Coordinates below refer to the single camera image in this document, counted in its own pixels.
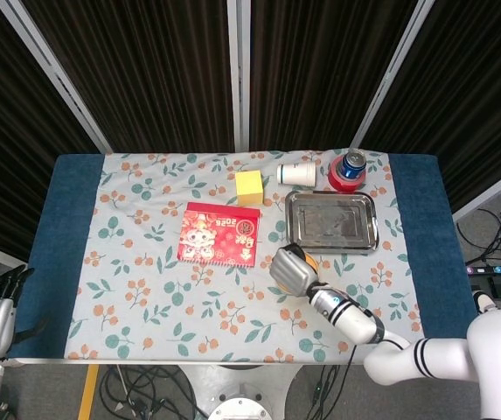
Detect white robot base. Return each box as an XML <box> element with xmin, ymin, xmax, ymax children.
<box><xmin>178</xmin><ymin>362</ymin><xmax>306</xmax><ymax>420</ymax></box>

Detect blue table cover cloth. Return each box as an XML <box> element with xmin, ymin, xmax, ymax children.
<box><xmin>7</xmin><ymin>152</ymin><xmax>483</xmax><ymax>362</ymax></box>

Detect yellow floor tape strip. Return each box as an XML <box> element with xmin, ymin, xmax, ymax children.
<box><xmin>77</xmin><ymin>365</ymin><xmax>101</xmax><ymax>420</ymax></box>

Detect floral printed tablecloth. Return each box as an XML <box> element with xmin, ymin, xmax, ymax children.
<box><xmin>64</xmin><ymin>149</ymin><xmax>430</xmax><ymax>364</ymax></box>

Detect red spiral desk calendar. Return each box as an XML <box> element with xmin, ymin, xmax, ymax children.
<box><xmin>176</xmin><ymin>201</ymin><xmax>262</xmax><ymax>269</ymax></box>

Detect yellow foam cube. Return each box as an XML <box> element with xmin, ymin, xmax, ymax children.
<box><xmin>234</xmin><ymin>170</ymin><xmax>265</xmax><ymax>207</ymax></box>

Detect stacked white paper cups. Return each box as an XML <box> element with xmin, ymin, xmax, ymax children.
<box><xmin>275</xmin><ymin>162</ymin><xmax>317</xmax><ymax>187</ymax></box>

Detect stainless steel tray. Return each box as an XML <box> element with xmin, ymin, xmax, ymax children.
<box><xmin>284</xmin><ymin>190</ymin><xmax>381</xmax><ymax>254</ymax></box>

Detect red tape roll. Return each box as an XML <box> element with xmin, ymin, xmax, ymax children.
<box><xmin>327</xmin><ymin>156</ymin><xmax>368</xmax><ymax>194</ymax></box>

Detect blue drink can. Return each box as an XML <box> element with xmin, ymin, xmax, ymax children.
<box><xmin>342</xmin><ymin>148</ymin><xmax>367</xmax><ymax>180</ymax></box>

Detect white and black shoe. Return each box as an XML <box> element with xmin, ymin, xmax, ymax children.
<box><xmin>471</xmin><ymin>289</ymin><xmax>497</xmax><ymax>314</ymax></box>

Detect black power strip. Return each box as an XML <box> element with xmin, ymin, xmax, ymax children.
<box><xmin>466</xmin><ymin>261</ymin><xmax>501</xmax><ymax>277</ymax></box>

